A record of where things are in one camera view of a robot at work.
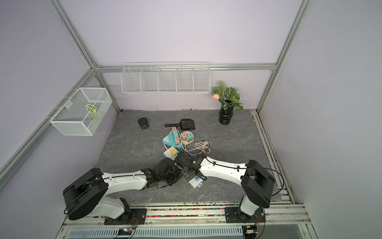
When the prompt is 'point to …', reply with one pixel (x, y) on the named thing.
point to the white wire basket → (81, 115)
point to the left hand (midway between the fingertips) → (185, 174)
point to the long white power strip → (196, 181)
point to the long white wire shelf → (168, 77)
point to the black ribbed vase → (226, 115)
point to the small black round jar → (143, 123)
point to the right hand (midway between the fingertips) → (189, 170)
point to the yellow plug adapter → (173, 150)
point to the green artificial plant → (229, 97)
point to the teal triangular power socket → (172, 139)
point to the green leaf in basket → (93, 109)
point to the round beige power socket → (187, 137)
